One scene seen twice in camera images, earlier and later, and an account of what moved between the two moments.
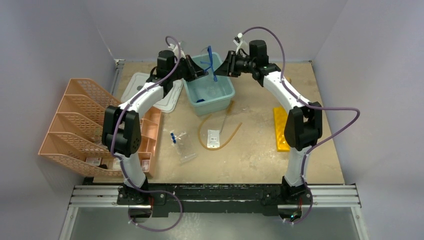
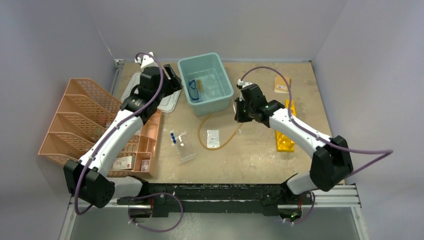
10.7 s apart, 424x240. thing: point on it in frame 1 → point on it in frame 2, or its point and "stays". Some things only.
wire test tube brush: [229, 111] → [199, 85]
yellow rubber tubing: [219, 149] stays
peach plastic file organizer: [75, 141] stays
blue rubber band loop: [209, 50] → [193, 90]
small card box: [145, 165] stays
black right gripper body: [240, 65] → [245, 111]
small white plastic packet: [213, 138] stays
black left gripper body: [180, 71] → [170, 85]
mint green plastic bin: [209, 97] stays
